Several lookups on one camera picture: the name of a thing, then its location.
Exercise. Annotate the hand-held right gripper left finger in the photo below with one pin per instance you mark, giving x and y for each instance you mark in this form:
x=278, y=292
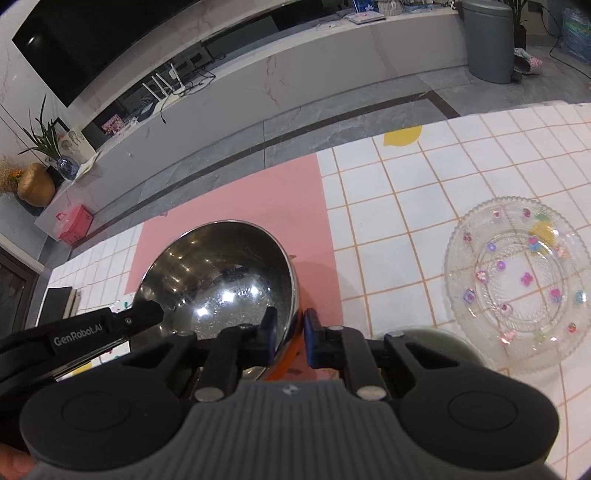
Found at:
x=269, y=342

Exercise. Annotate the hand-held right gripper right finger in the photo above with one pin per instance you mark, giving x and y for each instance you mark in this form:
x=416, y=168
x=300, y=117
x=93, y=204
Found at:
x=313, y=342

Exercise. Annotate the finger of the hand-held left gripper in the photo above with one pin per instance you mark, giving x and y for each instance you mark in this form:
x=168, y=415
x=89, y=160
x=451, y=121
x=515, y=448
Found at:
x=143, y=314

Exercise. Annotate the clear flowered glass plate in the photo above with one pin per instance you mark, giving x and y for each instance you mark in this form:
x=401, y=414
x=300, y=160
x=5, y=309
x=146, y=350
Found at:
x=517, y=277

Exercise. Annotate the person's left hand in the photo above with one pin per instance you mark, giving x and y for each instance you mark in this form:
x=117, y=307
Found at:
x=11, y=461

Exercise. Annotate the black notebook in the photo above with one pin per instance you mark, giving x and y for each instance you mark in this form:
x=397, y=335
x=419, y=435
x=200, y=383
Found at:
x=57, y=302

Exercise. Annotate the dark wooden cabinet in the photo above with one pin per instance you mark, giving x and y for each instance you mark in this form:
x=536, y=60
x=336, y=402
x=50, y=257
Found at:
x=16, y=290

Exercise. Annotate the pink storage box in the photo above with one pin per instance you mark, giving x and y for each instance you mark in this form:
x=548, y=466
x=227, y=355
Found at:
x=75, y=225

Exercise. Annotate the pink table mat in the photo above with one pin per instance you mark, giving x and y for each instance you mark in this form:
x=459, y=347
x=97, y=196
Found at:
x=254, y=194

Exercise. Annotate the gold vase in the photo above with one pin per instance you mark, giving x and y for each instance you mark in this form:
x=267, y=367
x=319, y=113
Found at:
x=36, y=185

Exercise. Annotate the blue patterned vase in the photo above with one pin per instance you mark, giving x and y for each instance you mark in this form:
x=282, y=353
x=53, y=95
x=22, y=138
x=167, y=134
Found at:
x=66, y=167

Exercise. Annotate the checked lemon tablecloth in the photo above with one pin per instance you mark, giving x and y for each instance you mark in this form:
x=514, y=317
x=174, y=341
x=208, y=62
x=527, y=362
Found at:
x=415, y=207

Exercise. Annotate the dried yellow flowers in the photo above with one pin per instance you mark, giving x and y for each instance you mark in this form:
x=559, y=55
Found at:
x=9, y=175

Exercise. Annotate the white printed box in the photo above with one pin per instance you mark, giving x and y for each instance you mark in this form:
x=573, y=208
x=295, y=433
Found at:
x=77, y=145

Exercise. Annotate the green leafy potted plant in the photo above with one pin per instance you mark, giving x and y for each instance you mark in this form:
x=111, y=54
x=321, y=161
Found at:
x=44, y=134

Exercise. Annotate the white router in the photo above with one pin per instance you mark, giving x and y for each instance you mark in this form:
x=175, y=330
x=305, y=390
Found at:
x=161, y=83

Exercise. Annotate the black television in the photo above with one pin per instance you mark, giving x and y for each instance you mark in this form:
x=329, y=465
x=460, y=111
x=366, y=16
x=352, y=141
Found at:
x=92, y=37

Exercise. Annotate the marble television console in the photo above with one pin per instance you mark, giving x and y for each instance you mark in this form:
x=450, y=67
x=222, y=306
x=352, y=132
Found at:
x=323, y=60

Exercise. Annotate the white set-top box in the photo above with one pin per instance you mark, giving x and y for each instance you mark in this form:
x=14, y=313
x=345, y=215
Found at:
x=367, y=17

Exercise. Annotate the grey trash bin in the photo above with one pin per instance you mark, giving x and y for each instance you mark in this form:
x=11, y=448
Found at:
x=488, y=41

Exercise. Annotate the tall potted plant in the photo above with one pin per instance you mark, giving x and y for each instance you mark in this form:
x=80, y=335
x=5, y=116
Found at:
x=518, y=23

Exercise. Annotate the blue water bottle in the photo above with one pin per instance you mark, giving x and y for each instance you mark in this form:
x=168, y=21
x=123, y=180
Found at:
x=577, y=34

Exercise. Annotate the pink photo frame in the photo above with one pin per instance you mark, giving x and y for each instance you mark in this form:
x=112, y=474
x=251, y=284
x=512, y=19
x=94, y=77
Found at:
x=112, y=125

